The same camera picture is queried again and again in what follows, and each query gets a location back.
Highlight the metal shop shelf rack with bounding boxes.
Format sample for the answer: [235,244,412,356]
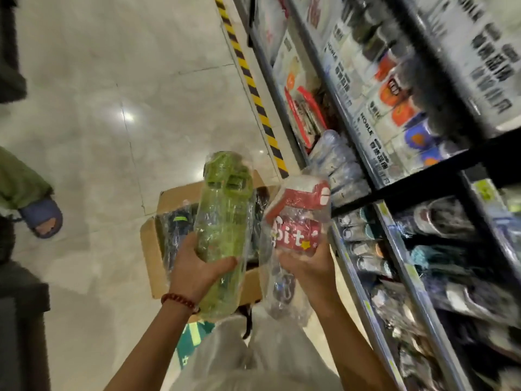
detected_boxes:
[231,0,521,391]

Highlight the red bead bracelet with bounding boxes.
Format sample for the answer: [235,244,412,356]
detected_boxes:
[160,292,201,315]

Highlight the person's right hand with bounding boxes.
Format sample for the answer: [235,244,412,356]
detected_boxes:
[276,235,343,319]

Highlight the large white printed boxes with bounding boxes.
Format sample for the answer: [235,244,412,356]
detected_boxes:
[411,0,521,131]

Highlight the person's right forearm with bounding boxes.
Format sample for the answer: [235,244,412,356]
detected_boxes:
[313,298,399,391]

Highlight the person's left forearm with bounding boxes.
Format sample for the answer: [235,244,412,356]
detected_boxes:
[104,298,200,391]

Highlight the black strap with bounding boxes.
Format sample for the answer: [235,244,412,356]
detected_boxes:
[238,304,255,341]

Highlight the row of dark wrapped flasks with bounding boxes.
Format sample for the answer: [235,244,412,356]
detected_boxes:
[391,195,521,326]

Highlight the yellow black hazard tape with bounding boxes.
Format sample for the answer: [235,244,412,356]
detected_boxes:
[212,0,290,179]

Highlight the row of orange blue cup boxes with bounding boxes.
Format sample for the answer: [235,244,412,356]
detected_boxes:
[346,0,469,181]

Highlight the row of clear wrapped bottles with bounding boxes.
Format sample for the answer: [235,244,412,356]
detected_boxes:
[307,129,372,209]

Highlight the white box with orange print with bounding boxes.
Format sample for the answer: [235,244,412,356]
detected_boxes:
[272,31,322,103]

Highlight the white hanging packets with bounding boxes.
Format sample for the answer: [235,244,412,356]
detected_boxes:
[252,0,290,63]

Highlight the dark furniture piece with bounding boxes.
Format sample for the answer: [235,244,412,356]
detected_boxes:
[0,0,27,105]

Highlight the person's left hand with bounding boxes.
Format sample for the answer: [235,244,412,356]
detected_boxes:
[162,233,239,311]

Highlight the green water bottle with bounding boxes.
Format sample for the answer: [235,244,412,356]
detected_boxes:
[193,150,258,322]

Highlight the person's white clothing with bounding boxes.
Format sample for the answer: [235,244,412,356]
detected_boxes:
[170,313,343,391]

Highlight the brown cardboard box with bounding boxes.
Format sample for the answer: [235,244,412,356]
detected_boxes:
[139,170,281,310]

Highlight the dark counter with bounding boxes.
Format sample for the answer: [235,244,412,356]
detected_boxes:
[0,216,51,391]

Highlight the dark wrapped water bottle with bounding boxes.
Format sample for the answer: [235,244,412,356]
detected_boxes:
[160,203,198,274]
[250,187,272,262]

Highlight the row of small wrapped cups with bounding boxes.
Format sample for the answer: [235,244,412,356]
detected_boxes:
[335,205,396,282]

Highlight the green striped shoe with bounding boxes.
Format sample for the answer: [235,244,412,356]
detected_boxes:
[175,319,216,369]

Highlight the red white flat packages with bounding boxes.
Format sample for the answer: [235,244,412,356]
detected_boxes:
[283,85,331,150]

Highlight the red-lidded water bottle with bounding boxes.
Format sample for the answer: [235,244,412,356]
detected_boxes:
[258,171,333,327]

